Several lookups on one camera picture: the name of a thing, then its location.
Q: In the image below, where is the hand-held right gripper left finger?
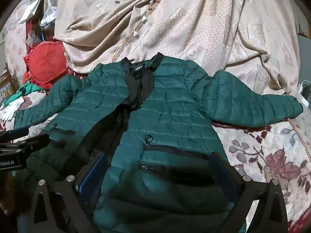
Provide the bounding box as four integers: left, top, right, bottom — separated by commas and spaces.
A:
24, 152, 110, 233

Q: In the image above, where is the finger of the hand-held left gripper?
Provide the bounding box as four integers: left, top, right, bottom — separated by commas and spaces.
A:
0, 127, 30, 143
0, 133, 51, 156

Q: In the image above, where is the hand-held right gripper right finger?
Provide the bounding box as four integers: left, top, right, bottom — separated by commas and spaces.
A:
211, 152, 290, 233

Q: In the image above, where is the green puffer jacket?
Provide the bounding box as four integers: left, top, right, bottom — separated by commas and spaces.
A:
13, 53, 304, 233

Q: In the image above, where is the white glove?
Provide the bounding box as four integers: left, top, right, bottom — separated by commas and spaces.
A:
0, 97, 26, 124

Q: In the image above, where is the floral red-bordered blanket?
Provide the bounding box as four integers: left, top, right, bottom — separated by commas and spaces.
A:
0, 87, 311, 233

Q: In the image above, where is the green cloth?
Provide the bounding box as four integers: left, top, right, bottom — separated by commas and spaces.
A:
3, 81, 45, 106

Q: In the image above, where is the red ruffled cushion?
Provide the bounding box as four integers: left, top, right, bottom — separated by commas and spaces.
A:
23, 40, 71, 89

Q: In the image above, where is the white paper sheet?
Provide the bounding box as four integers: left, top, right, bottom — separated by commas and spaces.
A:
19, 0, 42, 25

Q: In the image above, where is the clear plastic bag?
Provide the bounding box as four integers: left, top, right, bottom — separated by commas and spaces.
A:
40, 0, 60, 27

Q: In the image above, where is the beige patterned curtain cloth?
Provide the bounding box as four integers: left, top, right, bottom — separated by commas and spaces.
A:
44, 0, 302, 95

